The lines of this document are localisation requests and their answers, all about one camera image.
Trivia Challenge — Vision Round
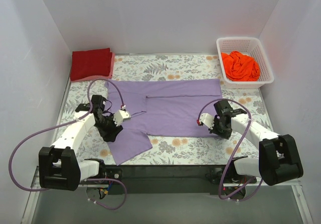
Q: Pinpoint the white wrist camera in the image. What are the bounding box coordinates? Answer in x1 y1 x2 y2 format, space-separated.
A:
197 113 215 130
113 109 131 127

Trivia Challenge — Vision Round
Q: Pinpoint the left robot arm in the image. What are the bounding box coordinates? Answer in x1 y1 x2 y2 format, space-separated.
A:
39 95 131 191

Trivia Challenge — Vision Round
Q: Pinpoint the purple t shirt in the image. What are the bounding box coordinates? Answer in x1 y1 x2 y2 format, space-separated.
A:
105 79 222 165

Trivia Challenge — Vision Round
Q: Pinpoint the purple cable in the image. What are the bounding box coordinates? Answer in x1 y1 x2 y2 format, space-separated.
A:
9 78 127 210
198 98 263 202

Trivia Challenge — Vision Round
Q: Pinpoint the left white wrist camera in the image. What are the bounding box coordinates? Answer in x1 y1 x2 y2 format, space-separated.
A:
113 109 131 127

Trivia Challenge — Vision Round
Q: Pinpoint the folded red t shirt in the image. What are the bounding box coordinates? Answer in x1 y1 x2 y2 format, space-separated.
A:
70 48 113 81

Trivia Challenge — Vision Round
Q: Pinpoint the white plastic basket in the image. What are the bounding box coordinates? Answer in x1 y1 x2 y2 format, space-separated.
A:
216 37 274 88

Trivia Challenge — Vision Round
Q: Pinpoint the floral table mat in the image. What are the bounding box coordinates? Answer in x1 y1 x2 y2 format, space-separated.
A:
60 55 272 165

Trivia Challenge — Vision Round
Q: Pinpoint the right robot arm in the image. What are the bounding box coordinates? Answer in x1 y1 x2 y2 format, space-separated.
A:
198 98 303 186

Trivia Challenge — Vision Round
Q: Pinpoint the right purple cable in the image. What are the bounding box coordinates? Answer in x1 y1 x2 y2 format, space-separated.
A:
198 98 263 202

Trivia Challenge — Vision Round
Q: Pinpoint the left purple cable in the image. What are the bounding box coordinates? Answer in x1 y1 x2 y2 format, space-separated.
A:
9 78 127 210

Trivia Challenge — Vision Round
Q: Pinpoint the aluminium frame rail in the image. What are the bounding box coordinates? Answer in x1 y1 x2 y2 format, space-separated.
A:
25 183 313 223

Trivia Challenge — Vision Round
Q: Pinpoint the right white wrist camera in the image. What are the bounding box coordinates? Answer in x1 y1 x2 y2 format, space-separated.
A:
197 113 215 130

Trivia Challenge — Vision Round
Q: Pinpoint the orange t shirt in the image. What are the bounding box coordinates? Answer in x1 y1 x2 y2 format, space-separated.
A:
221 51 260 81

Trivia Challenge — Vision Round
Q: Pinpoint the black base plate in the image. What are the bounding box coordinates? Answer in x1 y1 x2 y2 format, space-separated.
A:
105 165 225 195

